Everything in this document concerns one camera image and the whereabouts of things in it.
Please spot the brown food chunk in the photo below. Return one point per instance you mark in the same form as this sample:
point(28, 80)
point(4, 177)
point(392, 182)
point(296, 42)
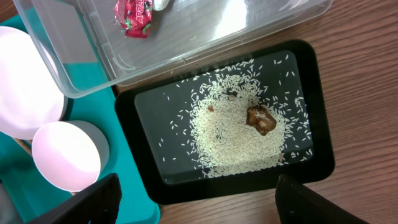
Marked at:
point(259, 118)

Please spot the pink small bowl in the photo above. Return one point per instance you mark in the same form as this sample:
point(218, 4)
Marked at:
point(70, 155)

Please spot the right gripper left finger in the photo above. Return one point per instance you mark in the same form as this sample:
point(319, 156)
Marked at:
point(98, 203)

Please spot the pile of rice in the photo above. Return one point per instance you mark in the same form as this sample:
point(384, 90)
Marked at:
point(212, 125)

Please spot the clear plastic bin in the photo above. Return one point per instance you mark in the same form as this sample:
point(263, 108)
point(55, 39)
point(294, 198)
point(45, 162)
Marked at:
point(85, 49)

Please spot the white tissue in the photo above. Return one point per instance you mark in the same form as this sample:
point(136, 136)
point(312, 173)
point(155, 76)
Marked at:
point(159, 5)

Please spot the large white plate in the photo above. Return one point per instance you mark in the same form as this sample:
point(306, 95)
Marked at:
point(29, 96)

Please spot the black waste tray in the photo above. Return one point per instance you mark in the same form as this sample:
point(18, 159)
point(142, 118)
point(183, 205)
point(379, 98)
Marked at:
point(167, 172)

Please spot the grey bowl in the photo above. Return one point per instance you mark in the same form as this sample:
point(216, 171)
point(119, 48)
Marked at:
point(9, 214)

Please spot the left wooden chopstick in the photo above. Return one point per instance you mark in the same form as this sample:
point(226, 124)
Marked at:
point(24, 145)

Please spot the red snack wrapper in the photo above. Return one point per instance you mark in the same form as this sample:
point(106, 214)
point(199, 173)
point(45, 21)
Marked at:
point(134, 16)

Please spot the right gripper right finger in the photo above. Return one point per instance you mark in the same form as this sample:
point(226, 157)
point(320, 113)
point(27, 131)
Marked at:
point(298, 204)

